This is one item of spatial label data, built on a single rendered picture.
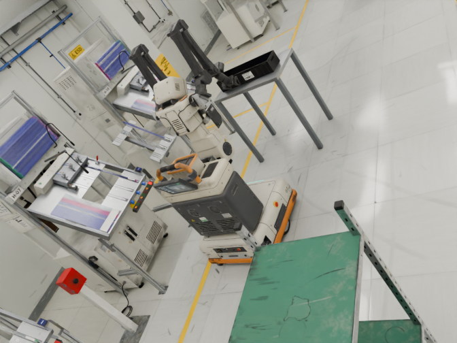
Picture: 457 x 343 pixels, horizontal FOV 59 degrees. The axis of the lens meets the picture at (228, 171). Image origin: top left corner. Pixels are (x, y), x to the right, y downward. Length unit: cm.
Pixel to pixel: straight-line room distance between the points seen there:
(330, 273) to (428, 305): 105
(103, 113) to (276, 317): 351
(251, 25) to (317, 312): 641
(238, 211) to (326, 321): 153
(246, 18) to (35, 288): 519
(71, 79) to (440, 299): 372
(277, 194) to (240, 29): 482
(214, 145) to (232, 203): 47
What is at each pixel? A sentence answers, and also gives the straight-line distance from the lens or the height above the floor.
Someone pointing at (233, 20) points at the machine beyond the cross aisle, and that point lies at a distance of 744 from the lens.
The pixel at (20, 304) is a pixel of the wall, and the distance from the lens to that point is 510.
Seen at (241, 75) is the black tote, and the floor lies 88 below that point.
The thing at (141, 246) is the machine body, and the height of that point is 22.
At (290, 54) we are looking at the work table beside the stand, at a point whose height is 78.
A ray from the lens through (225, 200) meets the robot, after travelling 266.
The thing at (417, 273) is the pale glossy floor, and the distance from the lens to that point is 250.
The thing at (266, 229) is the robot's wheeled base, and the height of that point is 24.
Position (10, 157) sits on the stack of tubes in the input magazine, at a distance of 358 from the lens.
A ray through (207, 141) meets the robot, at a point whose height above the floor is 88.
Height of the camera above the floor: 198
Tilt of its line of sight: 28 degrees down
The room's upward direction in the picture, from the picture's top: 40 degrees counter-clockwise
